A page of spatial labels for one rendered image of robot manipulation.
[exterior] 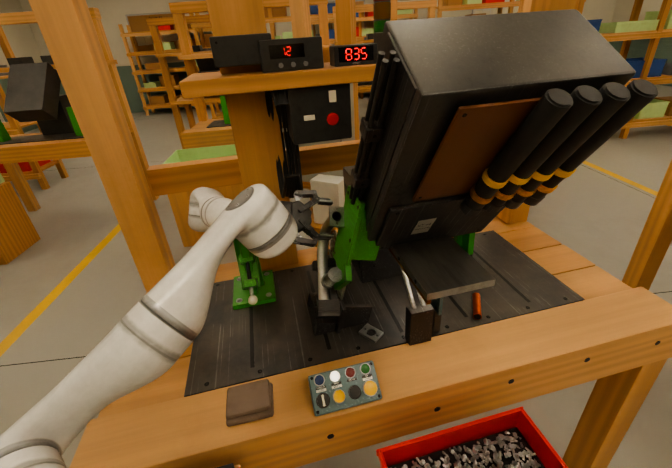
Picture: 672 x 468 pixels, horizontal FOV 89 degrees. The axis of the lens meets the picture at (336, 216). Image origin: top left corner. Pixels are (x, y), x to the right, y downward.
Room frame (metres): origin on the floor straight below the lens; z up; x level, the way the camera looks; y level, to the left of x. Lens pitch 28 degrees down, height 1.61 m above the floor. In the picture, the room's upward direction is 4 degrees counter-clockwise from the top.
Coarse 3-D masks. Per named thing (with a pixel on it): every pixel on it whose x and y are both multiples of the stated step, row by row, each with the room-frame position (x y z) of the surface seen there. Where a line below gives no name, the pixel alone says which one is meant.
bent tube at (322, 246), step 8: (336, 208) 0.80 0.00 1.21; (336, 216) 0.81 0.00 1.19; (328, 224) 0.80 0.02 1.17; (336, 224) 0.79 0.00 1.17; (320, 232) 0.84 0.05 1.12; (328, 232) 0.83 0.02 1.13; (320, 240) 0.83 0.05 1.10; (328, 240) 0.84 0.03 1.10; (320, 248) 0.83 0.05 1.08; (320, 256) 0.81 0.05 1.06; (320, 264) 0.79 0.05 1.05; (320, 272) 0.78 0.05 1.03; (320, 280) 0.76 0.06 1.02; (320, 288) 0.74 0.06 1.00; (320, 296) 0.73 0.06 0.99; (328, 296) 0.73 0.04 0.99
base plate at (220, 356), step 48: (480, 240) 1.08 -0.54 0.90; (288, 288) 0.88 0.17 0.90; (384, 288) 0.85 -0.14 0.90; (528, 288) 0.80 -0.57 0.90; (240, 336) 0.69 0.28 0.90; (288, 336) 0.68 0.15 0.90; (336, 336) 0.67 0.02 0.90; (384, 336) 0.66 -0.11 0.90; (432, 336) 0.65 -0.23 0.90; (192, 384) 0.55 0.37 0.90
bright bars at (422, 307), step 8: (408, 280) 0.69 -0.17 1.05; (408, 288) 0.67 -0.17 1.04; (408, 296) 0.66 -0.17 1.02; (416, 304) 0.65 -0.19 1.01; (424, 304) 0.64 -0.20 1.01; (408, 312) 0.63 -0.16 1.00; (416, 312) 0.62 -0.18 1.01; (424, 312) 0.63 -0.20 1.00; (432, 312) 0.63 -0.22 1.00; (408, 320) 0.63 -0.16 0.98; (416, 320) 0.62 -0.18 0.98; (424, 320) 0.63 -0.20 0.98; (432, 320) 0.63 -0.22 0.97; (408, 328) 0.63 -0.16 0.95; (416, 328) 0.62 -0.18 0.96; (424, 328) 0.63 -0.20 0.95; (408, 336) 0.63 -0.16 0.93; (416, 336) 0.62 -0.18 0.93; (424, 336) 0.63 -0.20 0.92
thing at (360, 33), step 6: (360, 12) 10.14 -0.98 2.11; (366, 12) 10.35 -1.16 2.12; (372, 12) 10.22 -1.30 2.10; (402, 12) 10.26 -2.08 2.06; (408, 12) 10.27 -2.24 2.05; (414, 12) 10.26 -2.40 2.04; (360, 18) 10.10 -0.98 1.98; (366, 18) 10.11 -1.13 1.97; (372, 18) 10.12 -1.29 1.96; (414, 18) 10.24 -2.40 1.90; (360, 24) 10.14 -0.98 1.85; (360, 30) 10.14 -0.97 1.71; (366, 30) 10.21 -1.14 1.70; (372, 30) 10.22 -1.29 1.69; (360, 36) 10.14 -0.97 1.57; (366, 90) 10.11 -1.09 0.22; (360, 96) 10.57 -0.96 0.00
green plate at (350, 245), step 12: (348, 192) 0.80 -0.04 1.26; (348, 204) 0.78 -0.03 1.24; (360, 204) 0.70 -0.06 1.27; (348, 216) 0.76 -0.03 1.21; (360, 216) 0.70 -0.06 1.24; (348, 228) 0.74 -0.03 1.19; (360, 228) 0.71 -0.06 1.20; (336, 240) 0.80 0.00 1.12; (348, 240) 0.72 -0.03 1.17; (360, 240) 0.71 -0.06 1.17; (336, 252) 0.78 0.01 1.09; (348, 252) 0.70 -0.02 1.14; (360, 252) 0.71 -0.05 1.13; (372, 252) 0.72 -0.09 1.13; (348, 264) 0.69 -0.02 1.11
